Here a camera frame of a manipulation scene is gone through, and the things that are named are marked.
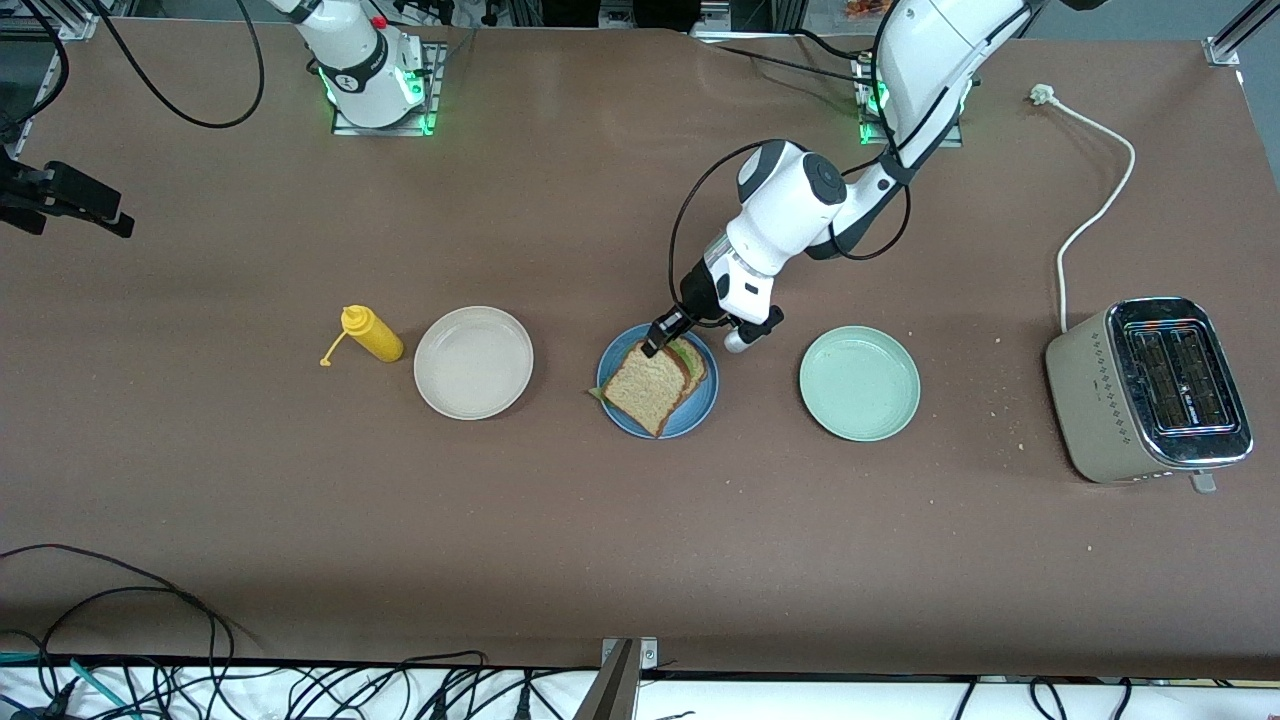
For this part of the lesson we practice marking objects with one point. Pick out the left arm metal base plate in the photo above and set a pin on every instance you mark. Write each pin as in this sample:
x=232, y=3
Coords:
x=950, y=138

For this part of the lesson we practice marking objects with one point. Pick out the brown table cover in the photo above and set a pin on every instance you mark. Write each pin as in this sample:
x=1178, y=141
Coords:
x=500, y=200

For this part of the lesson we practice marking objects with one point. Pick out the brown bread slice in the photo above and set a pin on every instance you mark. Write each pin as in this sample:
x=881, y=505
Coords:
x=698, y=365
x=645, y=390

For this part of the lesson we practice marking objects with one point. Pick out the aluminium frame profile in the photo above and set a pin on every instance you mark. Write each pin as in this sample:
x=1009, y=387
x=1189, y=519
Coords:
x=1225, y=45
x=45, y=90

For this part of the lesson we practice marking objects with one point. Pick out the blue round plate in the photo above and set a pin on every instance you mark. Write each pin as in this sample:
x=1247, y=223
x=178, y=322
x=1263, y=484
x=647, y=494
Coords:
x=700, y=405

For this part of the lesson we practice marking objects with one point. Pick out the orange object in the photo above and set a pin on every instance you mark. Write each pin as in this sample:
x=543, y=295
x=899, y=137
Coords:
x=860, y=8

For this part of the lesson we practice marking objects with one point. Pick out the silver beige toaster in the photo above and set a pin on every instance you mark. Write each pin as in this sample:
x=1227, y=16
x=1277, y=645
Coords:
x=1085, y=400

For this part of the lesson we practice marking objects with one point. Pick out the yellow mustard squeeze bottle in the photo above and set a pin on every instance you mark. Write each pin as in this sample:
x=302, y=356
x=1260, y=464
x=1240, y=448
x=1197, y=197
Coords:
x=375, y=337

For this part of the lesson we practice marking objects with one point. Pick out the green lettuce leaf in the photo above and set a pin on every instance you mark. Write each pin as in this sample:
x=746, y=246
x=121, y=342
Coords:
x=685, y=352

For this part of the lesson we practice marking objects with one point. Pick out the green round plate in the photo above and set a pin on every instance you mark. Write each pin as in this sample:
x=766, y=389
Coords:
x=860, y=383

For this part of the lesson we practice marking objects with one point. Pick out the grey metal bracket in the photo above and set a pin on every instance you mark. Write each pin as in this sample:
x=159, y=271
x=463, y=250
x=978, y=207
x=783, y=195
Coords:
x=620, y=680

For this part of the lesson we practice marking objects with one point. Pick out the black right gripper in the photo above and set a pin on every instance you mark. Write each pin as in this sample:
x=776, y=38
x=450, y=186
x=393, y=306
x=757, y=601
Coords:
x=62, y=192

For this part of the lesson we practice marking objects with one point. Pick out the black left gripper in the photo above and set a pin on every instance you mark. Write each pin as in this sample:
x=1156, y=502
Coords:
x=696, y=290

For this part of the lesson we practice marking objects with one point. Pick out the beige round plate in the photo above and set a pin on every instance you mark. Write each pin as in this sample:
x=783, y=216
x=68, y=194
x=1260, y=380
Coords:
x=473, y=362

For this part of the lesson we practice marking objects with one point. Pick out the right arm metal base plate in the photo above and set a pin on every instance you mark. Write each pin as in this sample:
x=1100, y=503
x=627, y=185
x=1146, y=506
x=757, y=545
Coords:
x=433, y=90

